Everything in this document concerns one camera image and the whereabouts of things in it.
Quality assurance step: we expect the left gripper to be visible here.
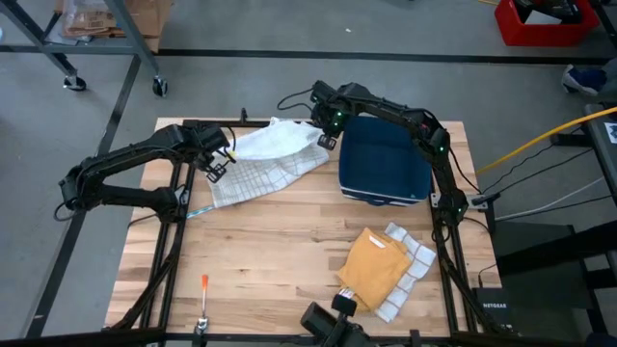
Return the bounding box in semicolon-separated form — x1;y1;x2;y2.
190;123;231;185

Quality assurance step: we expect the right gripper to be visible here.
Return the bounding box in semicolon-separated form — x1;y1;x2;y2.
310;98;347;151

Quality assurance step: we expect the white terry towel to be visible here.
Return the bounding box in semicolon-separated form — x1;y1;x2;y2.
206;117;332;209

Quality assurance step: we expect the navy white striped fabric bin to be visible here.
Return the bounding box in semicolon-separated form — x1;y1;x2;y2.
337;115;434;207

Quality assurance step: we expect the yellow waffle towel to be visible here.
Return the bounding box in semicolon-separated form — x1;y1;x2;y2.
335;227;414;312

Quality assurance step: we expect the white red-checked towel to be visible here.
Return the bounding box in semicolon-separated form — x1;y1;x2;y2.
374;222;438;324

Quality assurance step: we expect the silver mounting plate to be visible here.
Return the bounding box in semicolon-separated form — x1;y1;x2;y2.
430;192;488;209

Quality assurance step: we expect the grey metal wheeled cart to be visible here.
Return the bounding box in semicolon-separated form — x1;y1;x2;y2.
0;0;169;97

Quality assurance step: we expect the cardboard box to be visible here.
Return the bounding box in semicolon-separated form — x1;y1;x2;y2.
53;0;174;54

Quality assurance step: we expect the clear plastic packet bag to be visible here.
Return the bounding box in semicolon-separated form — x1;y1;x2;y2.
60;0;120;40

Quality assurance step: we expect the red plastic bin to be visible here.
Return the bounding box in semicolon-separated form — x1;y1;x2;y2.
494;0;601;48

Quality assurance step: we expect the black Netgear router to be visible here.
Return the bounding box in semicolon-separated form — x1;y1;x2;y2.
471;286;510;329

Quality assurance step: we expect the black stand base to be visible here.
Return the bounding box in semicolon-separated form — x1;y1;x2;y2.
491;219;617;347

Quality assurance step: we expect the black equipment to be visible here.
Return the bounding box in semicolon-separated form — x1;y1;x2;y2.
513;0;582;25

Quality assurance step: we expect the person's shoe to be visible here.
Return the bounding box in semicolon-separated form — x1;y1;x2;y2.
561;64;609;96

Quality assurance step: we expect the black side table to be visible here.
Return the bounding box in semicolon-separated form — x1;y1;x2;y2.
580;100;617;208

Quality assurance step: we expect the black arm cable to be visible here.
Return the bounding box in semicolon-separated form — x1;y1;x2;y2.
276;87;317;112

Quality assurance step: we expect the black aluminium table frame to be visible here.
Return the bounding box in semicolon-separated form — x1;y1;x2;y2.
103;108;510;346

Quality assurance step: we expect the black camera with mount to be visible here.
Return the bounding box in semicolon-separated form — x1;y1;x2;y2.
299;292;375;347

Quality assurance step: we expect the black floor cable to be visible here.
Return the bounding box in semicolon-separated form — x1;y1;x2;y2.
484;147;595;200
481;125;585;194

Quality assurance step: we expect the yellow cable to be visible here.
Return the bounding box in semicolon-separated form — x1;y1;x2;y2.
474;105;617;175

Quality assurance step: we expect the grey floor cable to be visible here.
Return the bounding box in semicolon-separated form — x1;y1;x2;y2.
496;175;606;222

